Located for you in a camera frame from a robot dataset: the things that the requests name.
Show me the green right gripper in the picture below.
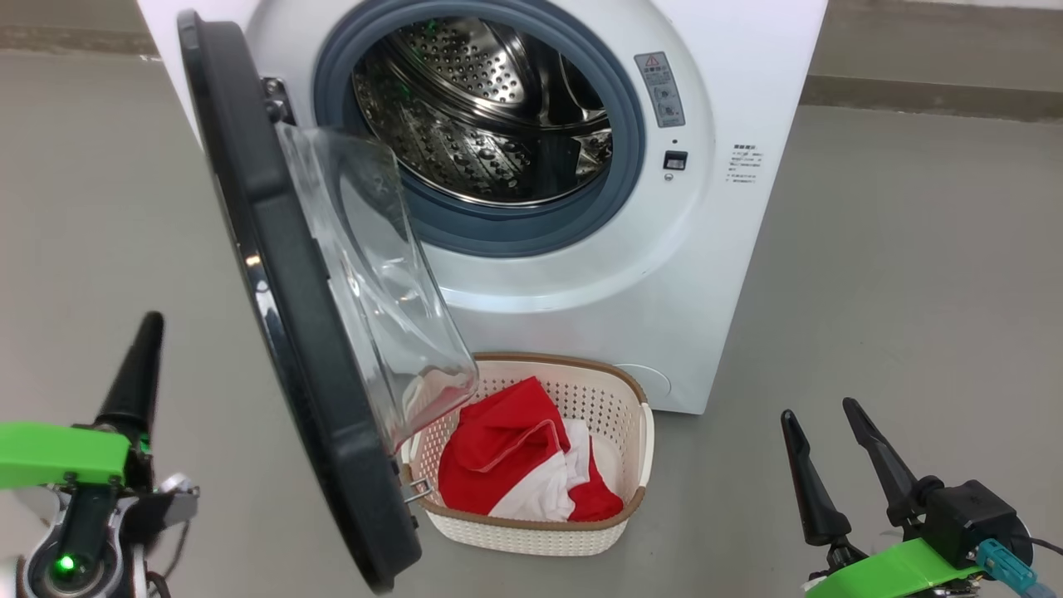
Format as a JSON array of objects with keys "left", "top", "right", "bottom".
[{"left": 781, "top": 397, "right": 985, "bottom": 598}]

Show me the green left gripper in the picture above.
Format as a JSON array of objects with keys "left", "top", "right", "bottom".
[{"left": 0, "top": 311, "right": 165, "bottom": 489}]

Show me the black washing machine door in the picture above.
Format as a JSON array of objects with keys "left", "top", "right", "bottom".
[{"left": 176, "top": 10, "right": 480, "bottom": 592}]

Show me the red garment white stitching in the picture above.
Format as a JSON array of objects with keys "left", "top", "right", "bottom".
[{"left": 438, "top": 376, "right": 574, "bottom": 517}]

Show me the white front-load washing machine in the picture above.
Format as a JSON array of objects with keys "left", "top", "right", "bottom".
[{"left": 137, "top": 0, "right": 830, "bottom": 414}]

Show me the cream perforated laundry basket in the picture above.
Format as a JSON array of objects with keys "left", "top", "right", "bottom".
[{"left": 401, "top": 352, "right": 655, "bottom": 556}]

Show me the grey rubber door gasket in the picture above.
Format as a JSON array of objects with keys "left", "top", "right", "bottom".
[{"left": 313, "top": 0, "right": 646, "bottom": 258}]

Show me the steel washing drum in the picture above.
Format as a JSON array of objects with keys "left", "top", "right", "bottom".
[{"left": 353, "top": 18, "right": 614, "bottom": 206}]

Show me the round white filter cover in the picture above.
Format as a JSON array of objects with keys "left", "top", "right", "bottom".
[{"left": 615, "top": 363, "right": 672, "bottom": 399}]

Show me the grey warning sticker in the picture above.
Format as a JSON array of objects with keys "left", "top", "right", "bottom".
[{"left": 634, "top": 51, "right": 687, "bottom": 129}]

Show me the right cable with teal plug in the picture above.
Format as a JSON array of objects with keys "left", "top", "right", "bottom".
[{"left": 976, "top": 536, "right": 1063, "bottom": 598}]

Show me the cable with teal plug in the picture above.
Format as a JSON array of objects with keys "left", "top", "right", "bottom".
[
  {"left": 148, "top": 523, "right": 193, "bottom": 598},
  {"left": 976, "top": 536, "right": 1063, "bottom": 598}
]

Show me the left cable with teal plug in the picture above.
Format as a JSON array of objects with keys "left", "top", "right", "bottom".
[{"left": 148, "top": 523, "right": 193, "bottom": 598}]

